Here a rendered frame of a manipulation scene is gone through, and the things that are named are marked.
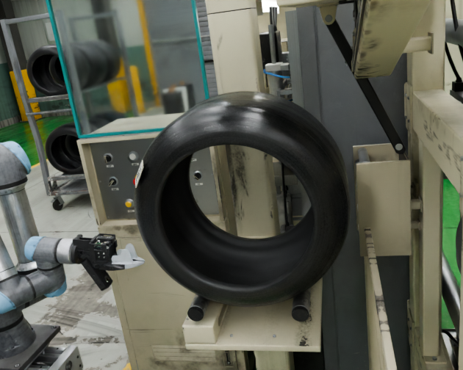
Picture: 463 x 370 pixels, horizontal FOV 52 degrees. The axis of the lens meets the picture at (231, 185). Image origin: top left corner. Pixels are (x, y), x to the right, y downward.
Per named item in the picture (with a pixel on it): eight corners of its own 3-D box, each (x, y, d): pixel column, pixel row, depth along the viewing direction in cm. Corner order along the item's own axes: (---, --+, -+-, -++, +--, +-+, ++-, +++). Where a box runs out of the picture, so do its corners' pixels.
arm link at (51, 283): (27, 296, 149) (20, 267, 145) (61, 280, 157) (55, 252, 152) (39, 307, 144) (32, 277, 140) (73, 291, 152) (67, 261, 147)
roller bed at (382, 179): (356, 229, 165) (352, 145, 155) (402, 227, 161) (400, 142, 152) (360, 256, 146) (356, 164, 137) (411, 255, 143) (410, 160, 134)
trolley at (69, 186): (104, 173, 620) (69, 17, 559) (150, 169, 606) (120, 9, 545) (49, 213, 497) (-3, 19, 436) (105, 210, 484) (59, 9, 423)
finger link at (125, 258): (139, 252, 136) (108, 249, 137) (140, 271, 138) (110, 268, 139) (142, 247, 139) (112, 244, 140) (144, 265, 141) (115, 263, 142)
